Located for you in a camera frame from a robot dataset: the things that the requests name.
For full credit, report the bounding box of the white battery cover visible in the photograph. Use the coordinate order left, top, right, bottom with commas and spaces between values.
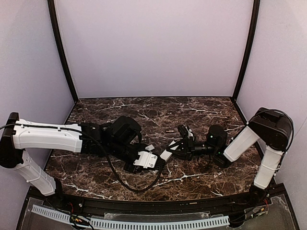
145, 144, 155, 151

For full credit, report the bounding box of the white remote control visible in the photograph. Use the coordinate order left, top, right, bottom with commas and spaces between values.
151, 150, 172, 174

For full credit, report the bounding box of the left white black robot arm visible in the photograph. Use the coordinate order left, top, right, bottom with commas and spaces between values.
0, 113, 165, 199

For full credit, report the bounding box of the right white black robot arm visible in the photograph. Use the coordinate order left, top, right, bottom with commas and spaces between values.
166, 107, 295, 206

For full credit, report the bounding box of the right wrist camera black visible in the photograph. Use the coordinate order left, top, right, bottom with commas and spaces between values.
177, 125, 195, 141

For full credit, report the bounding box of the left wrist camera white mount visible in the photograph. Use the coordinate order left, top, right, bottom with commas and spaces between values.
133, 151, 158, 169

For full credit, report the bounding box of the left black camera cable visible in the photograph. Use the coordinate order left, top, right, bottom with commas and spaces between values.
81, 134, 165, 193

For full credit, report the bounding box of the white slotted cable duct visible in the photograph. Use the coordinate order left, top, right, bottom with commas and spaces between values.
31, 205, 230, 230

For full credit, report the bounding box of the black front rail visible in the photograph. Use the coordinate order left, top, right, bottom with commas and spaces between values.
28, 185, 276, 218

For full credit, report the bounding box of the right black frame post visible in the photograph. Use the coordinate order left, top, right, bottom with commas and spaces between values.
232, 0, 260, 101

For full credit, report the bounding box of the black frame post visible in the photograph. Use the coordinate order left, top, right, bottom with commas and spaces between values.
47, 0, 79, 103
232, 0, 260, 101

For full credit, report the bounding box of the left black frame post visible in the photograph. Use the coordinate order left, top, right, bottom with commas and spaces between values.
47, 0, 79, 103

